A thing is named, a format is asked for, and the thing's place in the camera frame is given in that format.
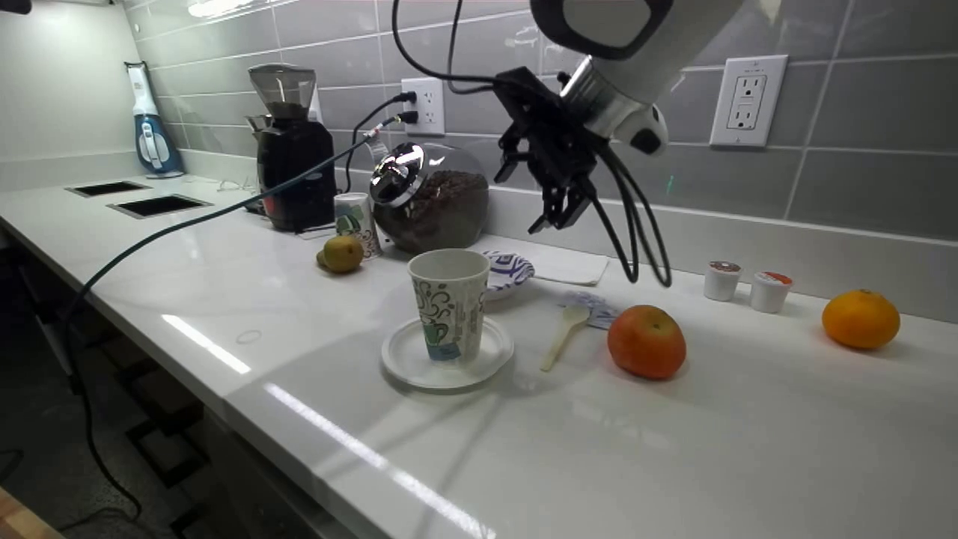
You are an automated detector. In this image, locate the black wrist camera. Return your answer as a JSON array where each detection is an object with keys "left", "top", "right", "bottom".
[{"left": 490, "top": 66, "right": 562, "bottom": 134}]

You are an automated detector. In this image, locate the plain white saucer plate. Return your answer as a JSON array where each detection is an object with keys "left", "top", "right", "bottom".
[{"left": 378, "top": 314, "right": 519, "bottom": 396}]

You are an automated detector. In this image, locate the patterned paper cup upright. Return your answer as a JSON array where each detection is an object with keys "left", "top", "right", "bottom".
[{"left": 403, "top": 245, "right": 495, "bottom": 365}]

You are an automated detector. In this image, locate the white coffee pod red lid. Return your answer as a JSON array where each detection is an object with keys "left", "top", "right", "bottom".
[{"left": 749, "top": 268, "right": 798, "bottom": 319}]

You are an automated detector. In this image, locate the thin black power cord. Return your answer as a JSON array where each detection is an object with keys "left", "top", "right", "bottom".
[{"left": 340, "top": 91, "right": 418, "bottom": 196}]

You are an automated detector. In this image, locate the red orange apple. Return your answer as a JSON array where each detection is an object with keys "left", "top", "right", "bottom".
[{"left": 604, "top": 304, "right": 691, "bottom": 384}]

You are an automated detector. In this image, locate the orange fruit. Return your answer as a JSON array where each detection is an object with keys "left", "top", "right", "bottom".
[{"left": 819, "top": 287, "right": 903, "bottom": 354}]

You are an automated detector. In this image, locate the white wall outlet with plugs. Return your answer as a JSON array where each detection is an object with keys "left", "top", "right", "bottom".
[{"left": 397, "top": 75, "right": 448, "bottom": 137}]

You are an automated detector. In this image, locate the wooden table top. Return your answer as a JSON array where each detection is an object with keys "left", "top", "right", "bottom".
[{"left": 0, "top": 485, "right": 67, "bottom": 539}]

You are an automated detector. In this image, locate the long thick power cable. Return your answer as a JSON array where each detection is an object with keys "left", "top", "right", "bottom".
[{"left": 56, "top": 107, "right": 423, "bottom": 522}]

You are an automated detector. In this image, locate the white coffee pod dark lid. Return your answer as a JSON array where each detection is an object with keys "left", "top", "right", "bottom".
[{"left": 700, "top": 259, "right": 746, "bottom": 305}]

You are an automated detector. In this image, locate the white folded napkin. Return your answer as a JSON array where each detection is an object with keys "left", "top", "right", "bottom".
[{"left": 528, "top": 244, "right": 614, "bottom": 290}]

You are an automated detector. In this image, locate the cream plastic spoon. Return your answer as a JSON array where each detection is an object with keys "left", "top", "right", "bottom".
[{"left": 538, "top": 304, "right": 592, "bottom": 375}]

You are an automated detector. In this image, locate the blue white patterned packet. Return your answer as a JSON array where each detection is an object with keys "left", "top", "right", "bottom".
[{"left": 560, "top": 287, "right": 622, "bottom": 332}]

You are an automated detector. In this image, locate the black coffee grinder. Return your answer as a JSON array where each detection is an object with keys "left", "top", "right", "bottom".
[{"left": 249, "top": 64, "right": 337, "bottom": 233}]

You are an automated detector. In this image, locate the green pear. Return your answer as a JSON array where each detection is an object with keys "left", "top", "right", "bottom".
[{"left": 314, "top": 233, "right": 369, "bottom": 280}]

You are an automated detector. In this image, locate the empty white wall outlet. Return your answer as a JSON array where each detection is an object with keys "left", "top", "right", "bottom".
[{"left": 707, "top": 52, "right": 790, "bottom": 154}]

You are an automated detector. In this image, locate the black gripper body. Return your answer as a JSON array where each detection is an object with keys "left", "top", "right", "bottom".
[{"left": 511, "top": 91, "right": 610, "bottom": 193}]

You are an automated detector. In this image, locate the glass jar of coffee beans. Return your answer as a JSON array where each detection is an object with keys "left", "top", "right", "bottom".
[{"left": 369, "top": 140, "right": 498, "bottom": 262}]

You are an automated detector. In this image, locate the black rectangular counter inset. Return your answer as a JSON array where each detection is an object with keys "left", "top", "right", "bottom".
[
  {"left": 111, "top": 193, "right": 206, "bottom": 223},
  {"left": 68, "top": 176, "right": 149, "bottom": 197}
]

